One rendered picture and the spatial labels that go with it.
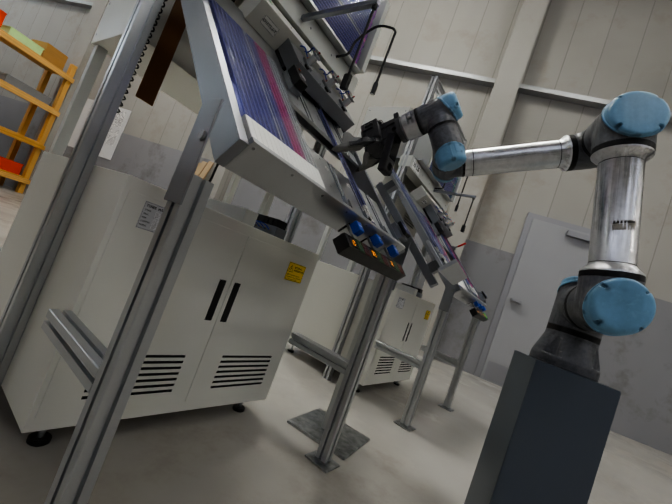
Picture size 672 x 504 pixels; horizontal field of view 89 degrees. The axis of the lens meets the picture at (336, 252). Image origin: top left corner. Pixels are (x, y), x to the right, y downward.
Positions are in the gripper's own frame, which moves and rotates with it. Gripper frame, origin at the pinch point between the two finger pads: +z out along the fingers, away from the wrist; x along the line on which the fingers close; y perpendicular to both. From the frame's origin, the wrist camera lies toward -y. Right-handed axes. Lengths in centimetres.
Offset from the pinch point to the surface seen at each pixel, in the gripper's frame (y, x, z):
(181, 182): -32, 53, 1
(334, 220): -26.5, 15.9, -3.3
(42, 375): -55, 49, 50
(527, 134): 217, -383, -82
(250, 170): -27, 43, -3
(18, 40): 472, -6, 523
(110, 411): -63, 51, 19
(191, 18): 14, 49, 8
